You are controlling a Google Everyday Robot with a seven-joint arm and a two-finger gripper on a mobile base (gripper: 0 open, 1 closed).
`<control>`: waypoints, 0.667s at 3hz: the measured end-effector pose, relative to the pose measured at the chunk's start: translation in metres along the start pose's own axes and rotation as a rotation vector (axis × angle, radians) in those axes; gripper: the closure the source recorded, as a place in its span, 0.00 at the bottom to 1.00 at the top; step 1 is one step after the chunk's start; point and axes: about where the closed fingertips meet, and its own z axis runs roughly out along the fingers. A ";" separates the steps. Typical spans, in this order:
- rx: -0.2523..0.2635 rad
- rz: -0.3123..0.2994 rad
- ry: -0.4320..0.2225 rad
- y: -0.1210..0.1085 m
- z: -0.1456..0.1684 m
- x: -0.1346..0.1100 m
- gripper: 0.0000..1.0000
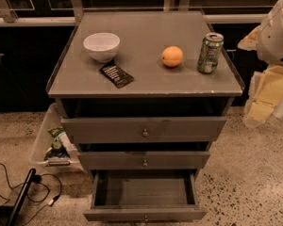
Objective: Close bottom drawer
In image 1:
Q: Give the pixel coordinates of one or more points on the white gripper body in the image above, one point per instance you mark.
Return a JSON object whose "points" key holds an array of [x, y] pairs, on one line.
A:
{"points": [[275, 40]]}

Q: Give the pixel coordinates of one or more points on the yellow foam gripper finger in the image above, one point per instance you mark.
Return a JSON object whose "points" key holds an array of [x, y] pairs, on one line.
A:
{"points": [[250, 42]]}

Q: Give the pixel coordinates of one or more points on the grey bottom drawer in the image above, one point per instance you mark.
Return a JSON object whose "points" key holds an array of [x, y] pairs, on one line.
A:
{"points": [[144, 195]]}

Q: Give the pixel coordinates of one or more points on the grey drawer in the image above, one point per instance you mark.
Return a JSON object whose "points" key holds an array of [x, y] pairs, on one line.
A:
{"points": [[143, 160], [143, 130], [144, 195]]}

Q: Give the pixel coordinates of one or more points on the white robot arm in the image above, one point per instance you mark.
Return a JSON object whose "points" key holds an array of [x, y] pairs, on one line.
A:
{"points": [[270, 37]]}

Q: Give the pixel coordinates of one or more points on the grey drawer cabinet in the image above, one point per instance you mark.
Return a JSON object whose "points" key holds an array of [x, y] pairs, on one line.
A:
{"points": [[81, 91]]}

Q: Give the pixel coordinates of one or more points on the grey middle drawer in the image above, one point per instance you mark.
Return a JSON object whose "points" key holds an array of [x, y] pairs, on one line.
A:
{"points": [[143, 160]]}

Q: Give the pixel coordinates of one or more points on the grey top drawer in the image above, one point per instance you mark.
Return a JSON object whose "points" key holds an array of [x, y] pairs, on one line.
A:
{"points": [[143, 130]]}

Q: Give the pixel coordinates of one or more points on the green soda can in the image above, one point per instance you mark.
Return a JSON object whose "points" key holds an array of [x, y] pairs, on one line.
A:
{"points": [[211, 48]]}

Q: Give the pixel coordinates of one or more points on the orange fruit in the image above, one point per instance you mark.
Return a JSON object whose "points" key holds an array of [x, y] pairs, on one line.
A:
{"points": [[172, 56]]}

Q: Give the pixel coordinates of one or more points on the black snack packet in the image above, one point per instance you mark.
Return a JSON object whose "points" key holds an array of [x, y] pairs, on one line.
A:
{"points": [[116, 75]]}

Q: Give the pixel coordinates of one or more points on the white ceramic bowl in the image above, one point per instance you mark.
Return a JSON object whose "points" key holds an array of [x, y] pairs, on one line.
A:
{"points": [[103, 47]]}

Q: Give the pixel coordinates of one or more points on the clear plastic storage bin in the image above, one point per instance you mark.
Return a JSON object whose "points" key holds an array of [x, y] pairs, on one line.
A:
{"points": [[53, 154]]}

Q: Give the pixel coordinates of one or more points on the green snack bag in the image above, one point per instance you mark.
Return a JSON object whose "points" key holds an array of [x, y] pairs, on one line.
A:
{"points": [[54, 132]]}

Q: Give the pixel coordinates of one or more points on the black flat bar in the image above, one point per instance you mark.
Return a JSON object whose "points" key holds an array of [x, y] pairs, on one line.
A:
{"points": [[21, 198]]}

